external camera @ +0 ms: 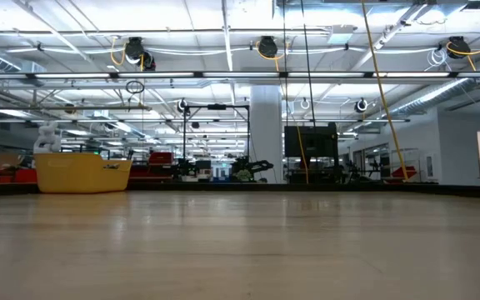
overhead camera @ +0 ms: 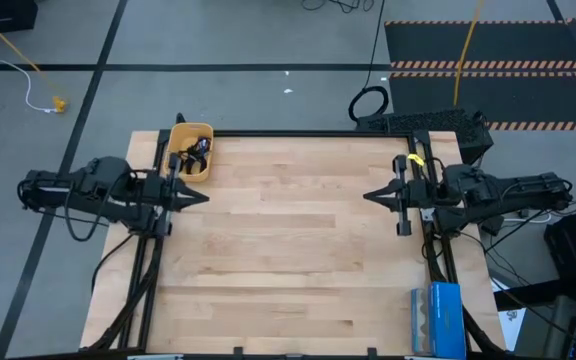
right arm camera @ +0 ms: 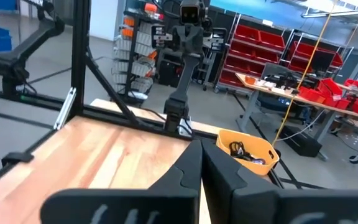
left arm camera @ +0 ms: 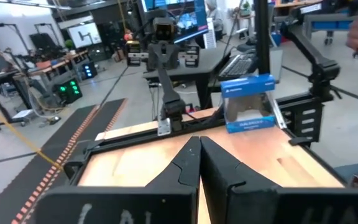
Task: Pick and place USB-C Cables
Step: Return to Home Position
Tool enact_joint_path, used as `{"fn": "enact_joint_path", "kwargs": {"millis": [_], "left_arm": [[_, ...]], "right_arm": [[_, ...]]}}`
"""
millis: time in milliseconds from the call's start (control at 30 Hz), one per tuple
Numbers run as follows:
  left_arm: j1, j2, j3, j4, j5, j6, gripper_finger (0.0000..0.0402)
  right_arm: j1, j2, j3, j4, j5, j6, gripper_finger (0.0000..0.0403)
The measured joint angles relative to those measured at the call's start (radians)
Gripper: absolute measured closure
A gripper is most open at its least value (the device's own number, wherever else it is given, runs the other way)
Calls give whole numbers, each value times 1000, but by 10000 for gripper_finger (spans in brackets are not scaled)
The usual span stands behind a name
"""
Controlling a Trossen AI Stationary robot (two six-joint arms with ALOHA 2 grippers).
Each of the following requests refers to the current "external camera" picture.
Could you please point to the long ceiling light bar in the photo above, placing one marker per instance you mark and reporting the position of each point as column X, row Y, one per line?
column 156, row 75

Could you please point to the red low cabinet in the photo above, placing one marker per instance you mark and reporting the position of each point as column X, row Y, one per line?
column 19, row 176

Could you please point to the black background rig frame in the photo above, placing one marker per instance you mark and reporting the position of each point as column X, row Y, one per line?
column 216, row 106

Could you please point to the yellow plastic bin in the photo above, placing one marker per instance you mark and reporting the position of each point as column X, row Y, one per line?
column 77, row 173

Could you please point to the red tool box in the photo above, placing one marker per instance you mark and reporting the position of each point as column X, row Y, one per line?
column 161, row 158

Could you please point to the beige cardboard box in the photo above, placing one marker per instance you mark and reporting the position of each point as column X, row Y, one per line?
column 8, row 159

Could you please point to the black background robot arm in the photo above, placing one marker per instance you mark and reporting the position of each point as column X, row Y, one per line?
column 186, row 170
column 248, row 167

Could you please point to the white robot figure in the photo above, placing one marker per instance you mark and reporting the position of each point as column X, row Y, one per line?
column 47, row 139

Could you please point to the black equipment cabinet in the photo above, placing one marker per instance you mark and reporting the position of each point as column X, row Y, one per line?
column 311, row 141

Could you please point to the red background object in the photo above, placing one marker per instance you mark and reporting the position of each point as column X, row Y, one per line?
column 402, row 173

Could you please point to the black aluminium table frame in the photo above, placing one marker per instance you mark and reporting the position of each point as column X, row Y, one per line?
column 286, row 187

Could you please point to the white building pillar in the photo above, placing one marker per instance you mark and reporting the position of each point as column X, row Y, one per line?
column 266, row 133

